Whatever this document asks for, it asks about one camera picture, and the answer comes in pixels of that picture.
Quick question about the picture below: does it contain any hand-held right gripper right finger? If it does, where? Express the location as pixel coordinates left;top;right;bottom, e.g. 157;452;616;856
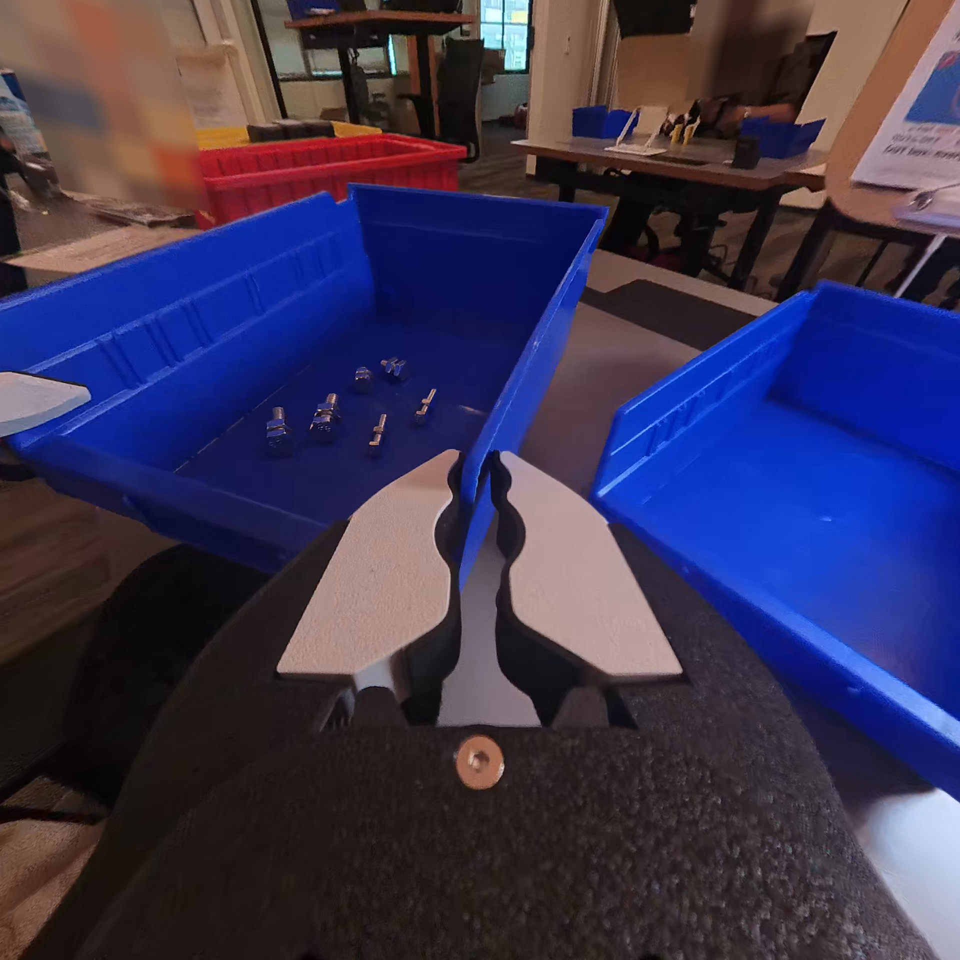
492;450;684;694

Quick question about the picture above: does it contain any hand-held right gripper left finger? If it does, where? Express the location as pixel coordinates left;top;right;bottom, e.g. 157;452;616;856
278;447;463;703

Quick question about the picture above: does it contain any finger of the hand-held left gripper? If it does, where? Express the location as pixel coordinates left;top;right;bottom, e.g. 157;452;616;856
0;371;93;441

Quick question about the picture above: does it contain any blue plastic bin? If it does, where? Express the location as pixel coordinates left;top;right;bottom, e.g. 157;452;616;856
743;117;826;159
573;105;639;141
0;183;609;586
593;282;960;796

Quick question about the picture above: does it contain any light wooden board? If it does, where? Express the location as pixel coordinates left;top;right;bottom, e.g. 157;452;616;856
8;225;204;274

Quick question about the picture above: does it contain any black wrist rest pad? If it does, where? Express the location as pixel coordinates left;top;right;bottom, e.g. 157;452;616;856
0;543;324;804

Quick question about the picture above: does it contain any yellow plastic bin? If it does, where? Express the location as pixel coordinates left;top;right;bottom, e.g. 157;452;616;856
195;120;384;151

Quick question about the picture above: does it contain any red plastic bin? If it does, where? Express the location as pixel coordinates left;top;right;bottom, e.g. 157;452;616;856
198;132;469;226

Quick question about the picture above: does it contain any wooden office desk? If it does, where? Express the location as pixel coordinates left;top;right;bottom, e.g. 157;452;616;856
513;135;826;286

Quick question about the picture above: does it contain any wooden standing desk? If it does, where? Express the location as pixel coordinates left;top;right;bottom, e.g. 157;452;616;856
285;8;481;129

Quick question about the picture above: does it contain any white document stand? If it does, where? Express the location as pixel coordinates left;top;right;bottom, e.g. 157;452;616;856
825;0;960;301

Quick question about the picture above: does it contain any black office chair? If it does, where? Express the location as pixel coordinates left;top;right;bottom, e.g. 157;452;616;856
443;38;489;159

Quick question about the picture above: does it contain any black computer monitor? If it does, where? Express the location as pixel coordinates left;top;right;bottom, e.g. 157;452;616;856
612;0;694;39

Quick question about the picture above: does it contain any printed instruction sheet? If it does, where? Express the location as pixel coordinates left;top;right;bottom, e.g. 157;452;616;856
852;0;960;193

